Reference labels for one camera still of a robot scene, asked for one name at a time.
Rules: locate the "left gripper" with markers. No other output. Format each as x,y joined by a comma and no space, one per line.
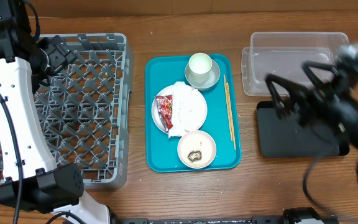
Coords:
61,53

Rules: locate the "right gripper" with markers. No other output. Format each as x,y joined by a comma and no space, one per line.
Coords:
303,99

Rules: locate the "white napkin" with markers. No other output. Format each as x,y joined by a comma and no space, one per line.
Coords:
186,110

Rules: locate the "red snack wrapper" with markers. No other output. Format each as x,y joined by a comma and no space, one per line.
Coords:
164,107

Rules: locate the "brown food scrap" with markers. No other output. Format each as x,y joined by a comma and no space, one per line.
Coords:
195,156

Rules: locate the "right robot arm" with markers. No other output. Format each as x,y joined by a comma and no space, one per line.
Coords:
351,134

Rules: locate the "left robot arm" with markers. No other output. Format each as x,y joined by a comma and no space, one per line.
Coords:
33,181

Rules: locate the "clear plastic bin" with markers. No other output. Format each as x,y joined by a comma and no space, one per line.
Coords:
282,54

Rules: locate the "grey dish rack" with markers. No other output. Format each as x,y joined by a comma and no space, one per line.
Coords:
83,112

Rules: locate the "black plastic tray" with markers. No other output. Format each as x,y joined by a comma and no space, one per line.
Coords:
286,138

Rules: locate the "wooden chopstick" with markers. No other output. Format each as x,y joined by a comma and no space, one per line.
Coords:
224,80
231,124

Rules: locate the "teal plastic tray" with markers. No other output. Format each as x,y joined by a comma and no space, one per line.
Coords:
161,151

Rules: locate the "grey saucer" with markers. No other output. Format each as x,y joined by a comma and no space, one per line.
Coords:
213,78

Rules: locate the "white cup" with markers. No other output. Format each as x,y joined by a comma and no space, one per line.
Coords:
199,65

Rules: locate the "large white plate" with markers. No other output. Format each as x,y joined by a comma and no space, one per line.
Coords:
168,91

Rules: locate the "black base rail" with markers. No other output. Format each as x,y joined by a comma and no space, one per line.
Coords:
302,215

